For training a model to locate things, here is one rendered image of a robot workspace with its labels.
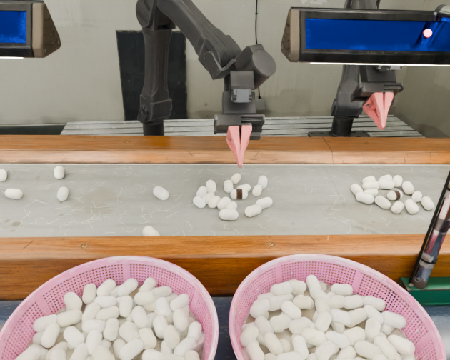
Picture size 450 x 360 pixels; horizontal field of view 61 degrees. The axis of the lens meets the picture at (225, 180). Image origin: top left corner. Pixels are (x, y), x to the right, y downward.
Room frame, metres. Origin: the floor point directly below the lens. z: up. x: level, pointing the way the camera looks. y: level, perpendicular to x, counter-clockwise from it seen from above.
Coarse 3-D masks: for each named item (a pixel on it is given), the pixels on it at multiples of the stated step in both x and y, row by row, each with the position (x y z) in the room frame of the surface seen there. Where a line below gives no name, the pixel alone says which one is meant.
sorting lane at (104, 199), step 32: (0, 192) 0.66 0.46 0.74; (32, 192) 0.66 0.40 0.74; (96, 192) 0.67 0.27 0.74; (128, 192) 0.68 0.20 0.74; (192, 192) 0.69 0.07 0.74; (224, 192) 0.69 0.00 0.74; (288, 192) 0.70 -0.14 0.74; (320, 192) 0.70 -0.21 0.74; (352, 192) 0.71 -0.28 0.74; (384, 192) 0.71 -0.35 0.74; (0, 224) 0.55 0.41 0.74; (32, 224) 0.56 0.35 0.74; (64, 224) 0.56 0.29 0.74; (96, 224) 0.56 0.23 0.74; (128, 224) 0.57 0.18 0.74; (160, 224) 0.57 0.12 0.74; (192, 224) 0.57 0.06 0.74; (224, 224) 0.58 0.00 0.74; (256, 224) 0.58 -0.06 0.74; (288, 224) 0.58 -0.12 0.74; (320, 224) 0.59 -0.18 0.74; (352, 224) 0.59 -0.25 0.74; (384, 224) 0.59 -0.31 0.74; (416, 224) 0.60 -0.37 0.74
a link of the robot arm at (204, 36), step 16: (144, 0) 0.99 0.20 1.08; (160, 0) 0.96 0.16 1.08; (176, 0) 0.93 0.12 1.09; (144, 16) 0.99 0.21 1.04; (176, 16) 0.93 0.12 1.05; (192, 16) 0.90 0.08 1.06; (192, 32) 0.88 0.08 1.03; (208, 32) 0.86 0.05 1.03; (208, 48) 0.83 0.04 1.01; (224, 48) 0.83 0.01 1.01; (240, 48) 0.86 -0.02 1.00; (224, 64) 0.82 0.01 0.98
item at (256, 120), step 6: (216, 114) 0.72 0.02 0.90; (222, 114) 0.72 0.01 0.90; (228, 114) 0.72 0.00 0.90; (234, 114) 0.73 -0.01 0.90; (240, 114) 0.73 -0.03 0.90; (246, 114) 0.73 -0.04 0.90; (252, 114) 0.73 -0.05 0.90; (258, 114) 0.73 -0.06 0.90; (246, 120) 0.72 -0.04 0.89; (252, 120) 0.73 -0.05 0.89; (258, 120) 0.73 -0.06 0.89; (264, 120) 0.72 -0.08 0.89; (258, 126) 0.75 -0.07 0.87; (216, 132) 0.75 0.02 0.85; (222, 132) 0.75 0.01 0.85
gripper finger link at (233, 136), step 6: (234, 126) 0.70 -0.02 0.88; (252, 126) 0.75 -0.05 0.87; (228, 132) 0.71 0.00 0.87; (234, 132) 0.70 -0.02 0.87; (252, 132) 0.75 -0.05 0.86; (258, 132) 0.75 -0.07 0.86; (228, 138) 0.73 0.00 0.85; (234, 138) 0.69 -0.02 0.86; (252, 138) 0.75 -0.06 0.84; (258, 138) 0.75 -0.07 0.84; (228, 144) 0.74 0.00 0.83; (234, 144) 0.69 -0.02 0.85; (234, 150) 0.71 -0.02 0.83; (240, 156) 0.68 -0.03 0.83; (240, 162) 0.67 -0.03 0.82
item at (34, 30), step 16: (0, 0) 0.58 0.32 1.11; (16, 0) 0.58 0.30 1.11; (32, 0) 0.59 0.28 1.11; (0, 16) 0.57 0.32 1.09; (16, 16) 0.57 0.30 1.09; (32, 16) 0.57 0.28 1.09; (48, 16) 0.60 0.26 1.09; (0, 32) 0.56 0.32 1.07; (16, 32) 0.56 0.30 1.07; (32, 32) 0.56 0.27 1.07; (48, 32) 0.58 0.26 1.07; (0, 48) 0.54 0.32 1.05; (16, 48) 0.55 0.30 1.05; (32, 48) 0.55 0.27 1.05; (48, 48) 0.57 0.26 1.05
